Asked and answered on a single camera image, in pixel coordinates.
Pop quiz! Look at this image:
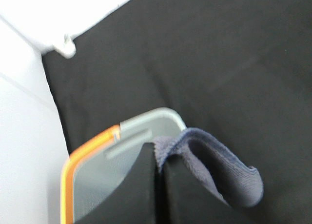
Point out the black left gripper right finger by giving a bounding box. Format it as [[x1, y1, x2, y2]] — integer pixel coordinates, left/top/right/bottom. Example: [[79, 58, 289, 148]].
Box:
[[163, 155, 241, 224]]

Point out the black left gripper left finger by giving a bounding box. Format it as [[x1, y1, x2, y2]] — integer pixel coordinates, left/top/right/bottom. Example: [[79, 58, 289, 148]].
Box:
[[77, 143, 156, 224]]

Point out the dark blue grey towel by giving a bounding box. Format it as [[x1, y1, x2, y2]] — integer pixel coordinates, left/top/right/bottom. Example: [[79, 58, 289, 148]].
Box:
[[153, 128, 264, 207]]

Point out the grey panel with orange edge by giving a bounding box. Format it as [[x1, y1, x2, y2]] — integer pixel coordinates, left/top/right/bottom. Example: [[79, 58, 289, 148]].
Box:
[[60, 107, 186, 224]]

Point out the black table cloth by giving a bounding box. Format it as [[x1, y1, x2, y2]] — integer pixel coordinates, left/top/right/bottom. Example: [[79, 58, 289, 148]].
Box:
[[43, 0, 312, 224]]

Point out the white table leg bracket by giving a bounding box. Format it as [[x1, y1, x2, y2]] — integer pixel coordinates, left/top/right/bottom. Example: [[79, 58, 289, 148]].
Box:
[[53, 34, 77, 59]]

